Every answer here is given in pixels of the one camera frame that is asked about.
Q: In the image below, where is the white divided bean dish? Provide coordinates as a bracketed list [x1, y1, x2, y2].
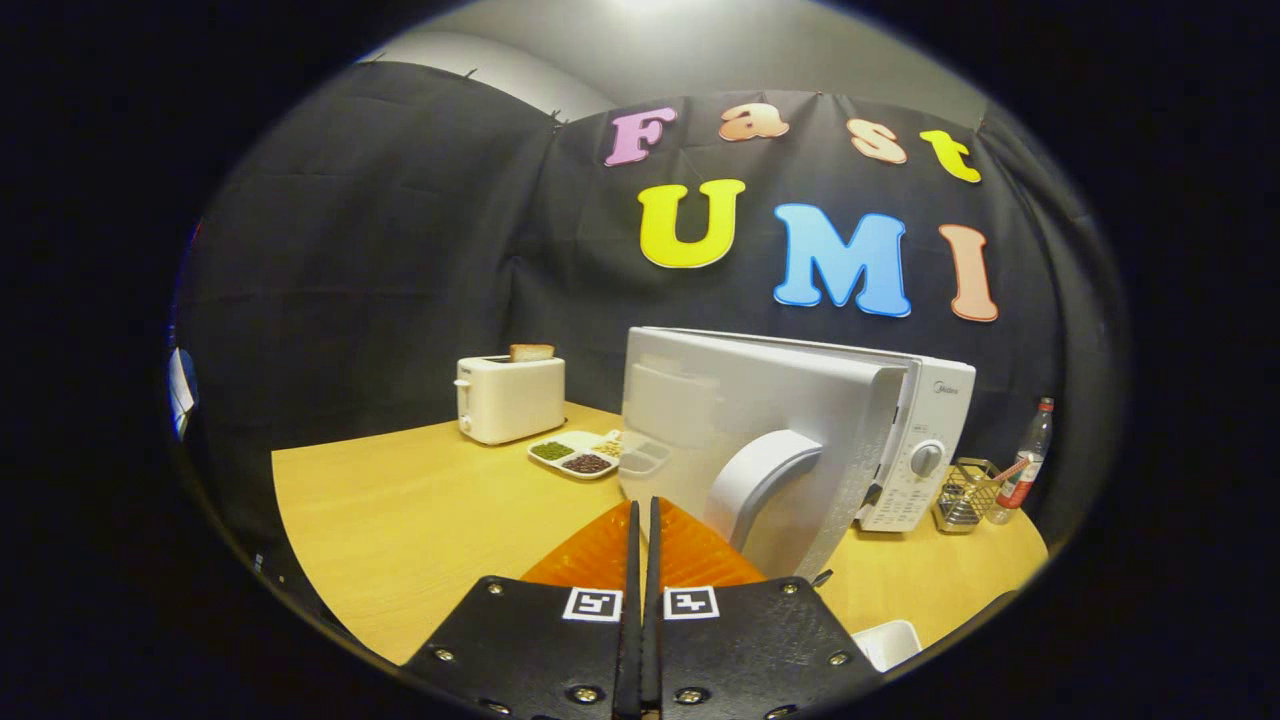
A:
[527, 428, 626, 482]

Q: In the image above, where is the small white ribbed tray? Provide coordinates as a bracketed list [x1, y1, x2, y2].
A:
[853, 619, 923, 673]

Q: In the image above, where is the clear plastic water bottle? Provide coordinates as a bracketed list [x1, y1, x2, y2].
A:
[988, 397, 1055, 526]

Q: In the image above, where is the white toaster oven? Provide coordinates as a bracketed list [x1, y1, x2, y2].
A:
[618, 325, 978, 583]

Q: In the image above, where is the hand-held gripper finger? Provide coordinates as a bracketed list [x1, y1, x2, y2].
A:
[405, 497, 643, 720]
[648, 495, 886, 720]

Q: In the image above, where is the metal wire utensil holder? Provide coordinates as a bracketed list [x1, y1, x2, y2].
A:
[932, 457, 1004, 534]

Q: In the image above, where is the white bread toaster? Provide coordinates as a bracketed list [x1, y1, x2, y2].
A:
[454, 355, 567, 446]

